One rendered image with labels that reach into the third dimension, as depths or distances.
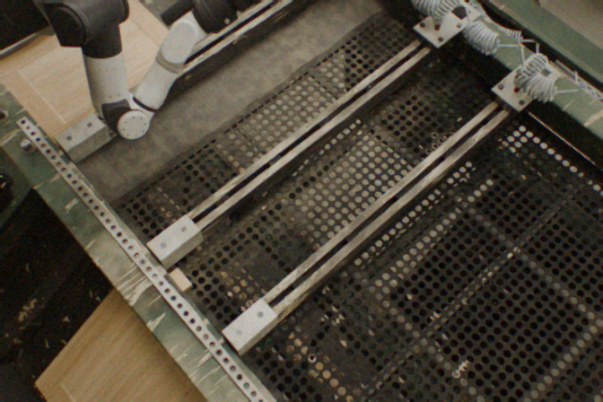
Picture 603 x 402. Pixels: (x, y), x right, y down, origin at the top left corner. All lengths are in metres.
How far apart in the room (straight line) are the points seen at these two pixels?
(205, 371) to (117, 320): 0.49
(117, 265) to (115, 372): 0.43
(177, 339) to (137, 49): 0.93
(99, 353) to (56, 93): 0.78
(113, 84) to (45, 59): 0.58
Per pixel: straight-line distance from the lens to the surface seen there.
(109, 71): 1.51
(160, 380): 1.86
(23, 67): 2.08
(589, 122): 1.89
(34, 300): 2.07
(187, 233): 1.60
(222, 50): 1.92
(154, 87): 1.58
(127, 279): 1.61
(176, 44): 1.53
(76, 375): 2.04
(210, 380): 1.51
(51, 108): 1.96
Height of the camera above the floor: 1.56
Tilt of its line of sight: 11 degrees down
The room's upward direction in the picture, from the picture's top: 41 degrees clockwise
